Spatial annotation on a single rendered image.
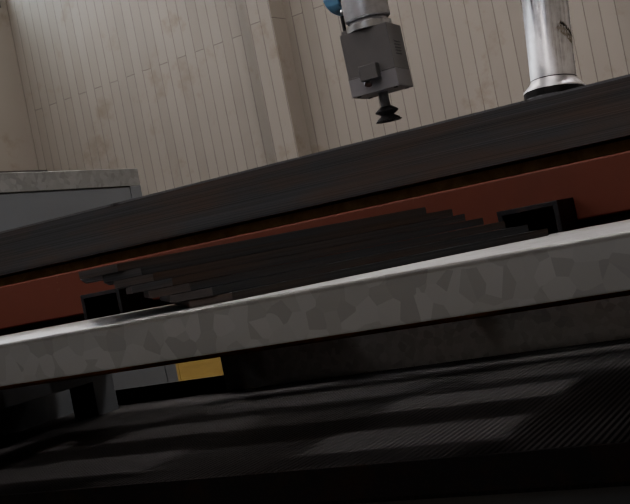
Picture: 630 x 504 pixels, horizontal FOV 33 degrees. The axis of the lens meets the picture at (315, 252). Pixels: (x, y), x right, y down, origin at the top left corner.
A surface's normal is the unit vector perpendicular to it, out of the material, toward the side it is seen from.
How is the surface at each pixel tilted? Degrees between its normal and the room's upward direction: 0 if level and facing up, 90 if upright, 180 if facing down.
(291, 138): 90
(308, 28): 90
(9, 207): 90
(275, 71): 90
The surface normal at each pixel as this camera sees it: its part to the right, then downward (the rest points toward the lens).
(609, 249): -0.47, 0.09
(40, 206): 0.86, -0.17
